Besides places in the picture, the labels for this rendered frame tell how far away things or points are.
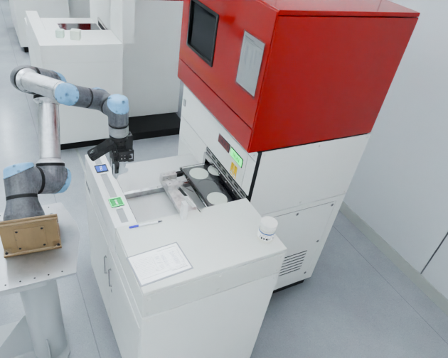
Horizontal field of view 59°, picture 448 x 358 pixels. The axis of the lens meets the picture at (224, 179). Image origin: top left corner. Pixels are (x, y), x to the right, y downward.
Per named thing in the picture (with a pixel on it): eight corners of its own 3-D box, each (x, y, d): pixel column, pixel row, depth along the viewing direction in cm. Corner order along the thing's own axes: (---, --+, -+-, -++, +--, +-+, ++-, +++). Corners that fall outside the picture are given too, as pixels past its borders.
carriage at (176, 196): (173, 178, 212) (173, 173, 210) (202, 223, 187) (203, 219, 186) (158, 180, 208) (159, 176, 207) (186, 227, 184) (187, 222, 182)
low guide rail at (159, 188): (207, 180, 220) (208, 175, 218) (208, 182, 218) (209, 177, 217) (116, 198, 197) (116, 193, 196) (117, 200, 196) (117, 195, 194)
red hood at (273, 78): (283, 69, 260) (307, -31, 225) (370, 132, 205) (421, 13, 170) (176, 77, 226) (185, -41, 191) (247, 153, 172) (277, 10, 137)
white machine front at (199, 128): (182, 136, 254) (188, 76, 230) (246, 219, 199) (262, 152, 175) (178, 136, 252) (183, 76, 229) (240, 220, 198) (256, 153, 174)
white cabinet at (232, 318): (180, 247, 288) (191, 153, 240) (247, 368, 223) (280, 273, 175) (89, 272, 259) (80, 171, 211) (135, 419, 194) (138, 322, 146)
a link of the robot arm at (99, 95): (81, 82, 149) (98, 93, 144) (105, 87, 158) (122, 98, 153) (75, 101, 151) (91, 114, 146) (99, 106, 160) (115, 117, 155)
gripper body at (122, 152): (134, 163, 161) (134, 137, 154) (112, 166, 157) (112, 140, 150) (128, 153, 166) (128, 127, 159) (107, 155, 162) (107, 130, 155)
